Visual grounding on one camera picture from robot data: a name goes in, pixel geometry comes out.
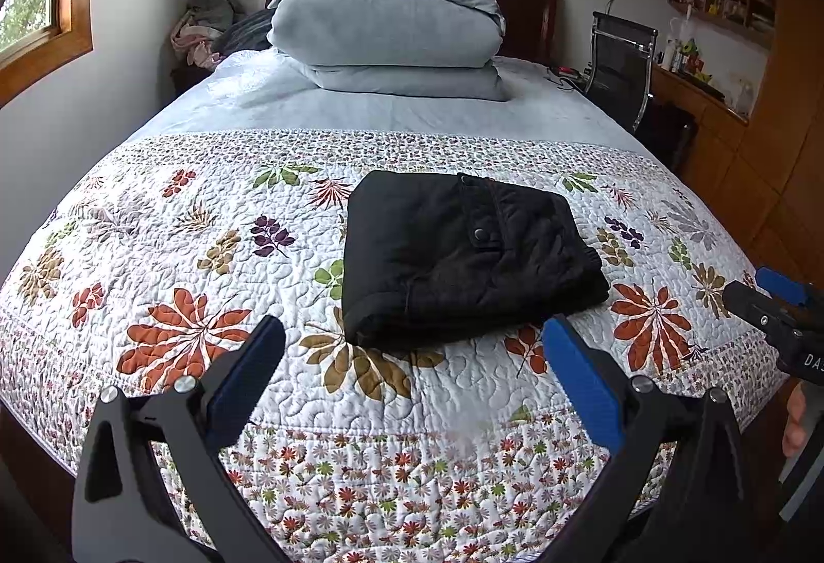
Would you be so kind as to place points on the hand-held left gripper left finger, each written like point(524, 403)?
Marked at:
point(248, 370)

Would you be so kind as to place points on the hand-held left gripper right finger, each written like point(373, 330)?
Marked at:
point(579, 376)

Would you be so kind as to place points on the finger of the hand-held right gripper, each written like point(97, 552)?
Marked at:
point(747, 302)
point(779, 283)

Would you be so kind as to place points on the black pants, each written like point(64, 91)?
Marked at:
point(438, 260)

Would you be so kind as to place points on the person's right hand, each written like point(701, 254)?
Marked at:
point(797, 421)

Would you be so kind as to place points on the floral quilted bedspread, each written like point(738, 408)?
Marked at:
point(193, 254)

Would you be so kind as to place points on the wooden wardrobe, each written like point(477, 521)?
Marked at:
point(772, 151)

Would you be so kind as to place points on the wooden desk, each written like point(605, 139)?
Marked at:
point(708, 125)

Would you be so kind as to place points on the translucent plastic container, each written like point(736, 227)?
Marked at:
point(743, 94)

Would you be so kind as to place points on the white bottle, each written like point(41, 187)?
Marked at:
point(674, 48)

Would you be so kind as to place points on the black mesh office chair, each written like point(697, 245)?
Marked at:
point(618, 61)

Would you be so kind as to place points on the light blue bed sheet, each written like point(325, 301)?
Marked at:
point(386, 112)

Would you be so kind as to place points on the dark striped cloth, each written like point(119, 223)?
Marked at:
point(248, 32)

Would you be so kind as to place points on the pile of pale clothes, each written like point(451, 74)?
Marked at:
point(206, 22)

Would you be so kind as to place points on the dark wooden headboard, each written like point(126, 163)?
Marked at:
point(534, 22)

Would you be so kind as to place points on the light blue folded duvet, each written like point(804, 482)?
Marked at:
point(386, 28)

